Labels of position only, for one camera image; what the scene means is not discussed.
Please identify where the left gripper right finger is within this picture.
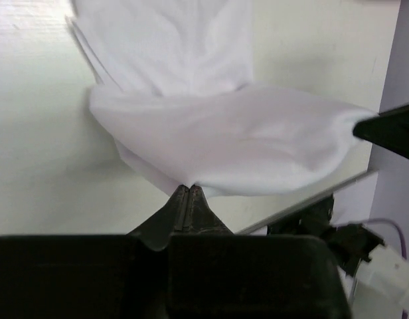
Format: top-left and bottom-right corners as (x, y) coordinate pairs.
(164, 185), (353, 319)

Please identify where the white t shirt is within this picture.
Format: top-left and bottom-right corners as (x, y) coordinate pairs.
(72, 1), (373, 196)

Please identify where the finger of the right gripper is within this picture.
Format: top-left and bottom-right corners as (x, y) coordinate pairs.
(353, 104), (409, 160)

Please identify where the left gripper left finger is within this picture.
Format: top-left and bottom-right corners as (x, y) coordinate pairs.
(0, 186), (188, 318)

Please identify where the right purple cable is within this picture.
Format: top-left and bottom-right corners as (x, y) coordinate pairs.
(333, 217), (409, 319)

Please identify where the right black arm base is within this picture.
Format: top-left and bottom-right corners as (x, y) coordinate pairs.
(267, 195), (385, 277)

